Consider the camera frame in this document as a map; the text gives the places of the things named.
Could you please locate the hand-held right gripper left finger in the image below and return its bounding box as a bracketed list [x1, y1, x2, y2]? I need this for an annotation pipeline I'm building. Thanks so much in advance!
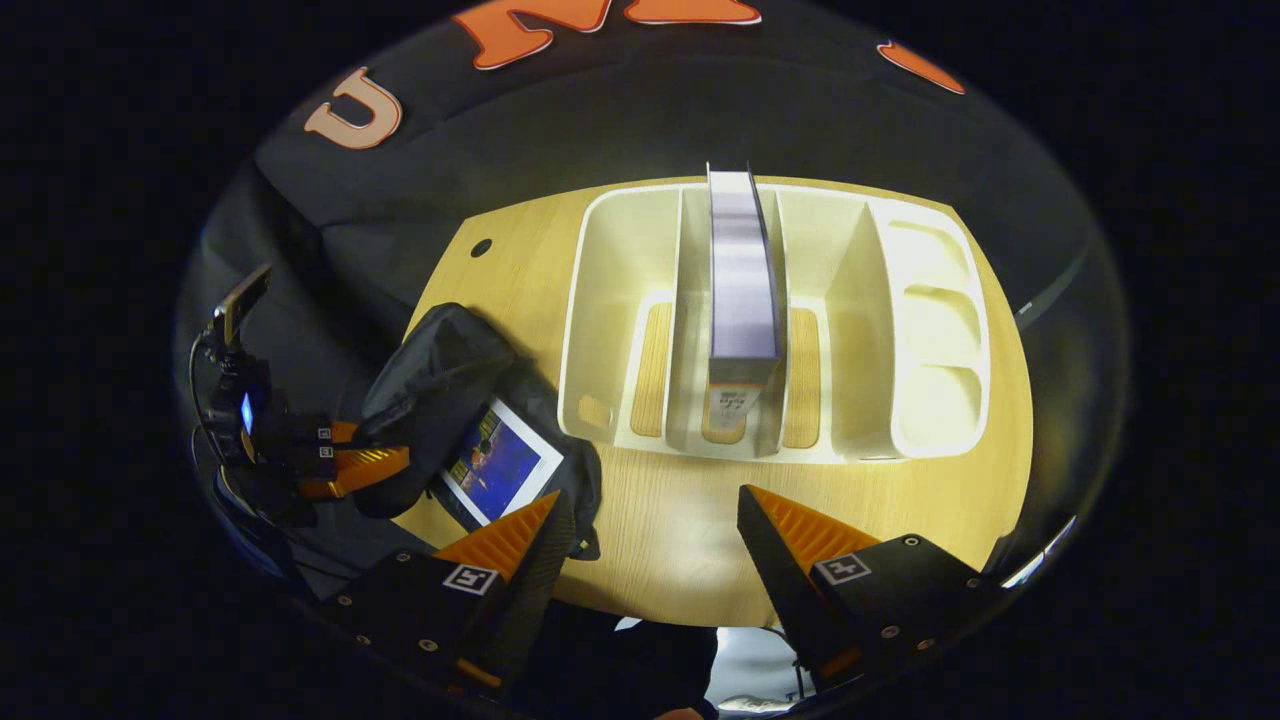
[320, 489, 577, 697]

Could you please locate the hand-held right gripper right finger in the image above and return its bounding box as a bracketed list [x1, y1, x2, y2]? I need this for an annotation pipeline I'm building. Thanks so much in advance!
[736, 484, 1007, 693]

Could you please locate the blue book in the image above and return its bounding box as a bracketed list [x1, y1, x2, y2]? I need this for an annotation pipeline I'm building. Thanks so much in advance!
[439, 397, 567, 532]

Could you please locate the black schoolbag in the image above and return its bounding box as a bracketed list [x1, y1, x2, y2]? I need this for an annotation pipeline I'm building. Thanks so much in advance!
[354, 302, 605, 562]

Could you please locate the grey white book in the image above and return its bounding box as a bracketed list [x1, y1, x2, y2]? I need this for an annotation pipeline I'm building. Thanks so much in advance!
[705, 162, 784, 422]

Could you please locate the white bookshelf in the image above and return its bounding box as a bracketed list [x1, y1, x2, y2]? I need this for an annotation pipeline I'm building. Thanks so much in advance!
[556, 179, 994, 467]

